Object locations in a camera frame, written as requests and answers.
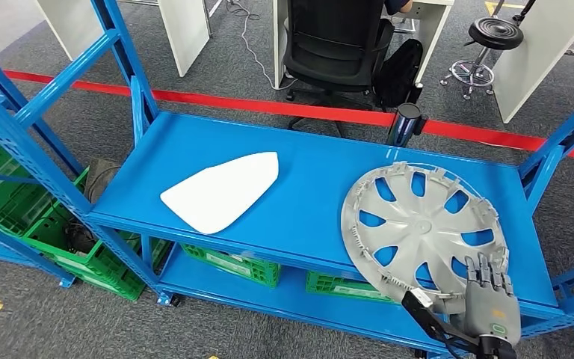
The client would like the person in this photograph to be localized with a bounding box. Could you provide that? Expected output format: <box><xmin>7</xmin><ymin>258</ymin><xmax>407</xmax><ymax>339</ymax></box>
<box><xmin>383</xmin><ymin>0</ymin><xmax>416</xmax><ymax>15</ymax></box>

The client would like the white floor cable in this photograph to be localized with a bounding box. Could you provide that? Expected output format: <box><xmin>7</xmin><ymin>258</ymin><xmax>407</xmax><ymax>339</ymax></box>
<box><xmin>223</xmin><ymin>0</ymin><xmax>291</xmax><ymax>93</ymax></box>

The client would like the black backpack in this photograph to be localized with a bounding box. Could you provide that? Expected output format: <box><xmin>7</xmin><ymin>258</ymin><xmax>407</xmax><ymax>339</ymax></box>
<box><xmin>373</xmin><ymin>38</ymin><xmax>425</xmax><ymax>110</ymax></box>

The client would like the black stool chrome base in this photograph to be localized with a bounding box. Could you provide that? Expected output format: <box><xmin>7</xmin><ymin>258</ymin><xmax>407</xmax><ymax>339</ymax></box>
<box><xmin>439</xmin><ymin>16</ymin><xmax>525</xmax><ymax>100</ymax></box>

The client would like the black office chair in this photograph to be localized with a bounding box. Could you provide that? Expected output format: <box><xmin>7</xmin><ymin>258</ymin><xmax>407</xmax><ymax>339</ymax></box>
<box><xmin>282</xmin><ymin>0</ymin><xmax>397</xmax><ymax>140</ymax></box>

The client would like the dark barrier post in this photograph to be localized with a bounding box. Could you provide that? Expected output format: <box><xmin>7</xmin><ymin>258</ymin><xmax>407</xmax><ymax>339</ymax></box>
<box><xmin>386</xmin><ymin>102</ymin><xmax>428</xmax><ymax>149</ymax></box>

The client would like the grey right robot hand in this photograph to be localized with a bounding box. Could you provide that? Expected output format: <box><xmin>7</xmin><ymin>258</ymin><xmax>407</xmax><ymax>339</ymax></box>
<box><xmin>463</xmin><ymin>251</ymin><xmax>522</xmax><ymax>347</ymax></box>

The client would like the red barrier belt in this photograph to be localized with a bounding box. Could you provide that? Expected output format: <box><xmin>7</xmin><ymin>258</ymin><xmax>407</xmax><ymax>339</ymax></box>
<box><xmin>0</xmin><ymin>63</ymin><xmax>396</xmax><ymax>129</ymax></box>
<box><xmin>422</xmin><ymin>120</ymin><xmax>574</xmax><ymax>163</ymax></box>

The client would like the black cable tangle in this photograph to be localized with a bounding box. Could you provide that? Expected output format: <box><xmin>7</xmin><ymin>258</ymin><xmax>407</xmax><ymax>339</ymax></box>
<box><xmin>64</xmin><ymin>158</ymin><xmax>122</xmax><ymax>254</ymax></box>

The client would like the white triangular panel part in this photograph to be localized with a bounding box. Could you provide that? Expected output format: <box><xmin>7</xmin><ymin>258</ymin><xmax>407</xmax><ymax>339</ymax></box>
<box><xmin>159</xmin><ymin>151</ymin><xmax>280</xmax><ymax>236</ymax></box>

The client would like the silver wheel hubcap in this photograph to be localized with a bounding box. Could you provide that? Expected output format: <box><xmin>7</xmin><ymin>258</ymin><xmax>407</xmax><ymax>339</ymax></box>
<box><xmin>340</xmin><ymin>161</ymin><xmax>510</xmax><ymax>316</ymax></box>

